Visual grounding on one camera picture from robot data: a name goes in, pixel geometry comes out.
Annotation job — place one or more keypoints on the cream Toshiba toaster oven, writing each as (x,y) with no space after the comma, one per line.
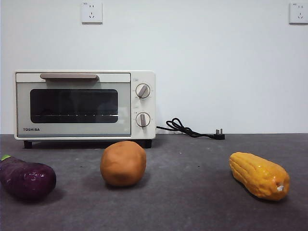
(144,77)

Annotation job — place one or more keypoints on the purple eggplant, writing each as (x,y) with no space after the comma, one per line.
(26,179)

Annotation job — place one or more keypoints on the yellow corn cob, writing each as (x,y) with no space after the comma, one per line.
(257,175)

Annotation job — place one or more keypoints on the brown potato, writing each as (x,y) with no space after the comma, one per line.
(122,163)

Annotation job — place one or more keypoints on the white wall socket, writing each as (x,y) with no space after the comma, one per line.
(91,13)
(299,13)

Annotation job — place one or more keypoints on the beige oven knob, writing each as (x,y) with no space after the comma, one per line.
(143,119)
(143,91)

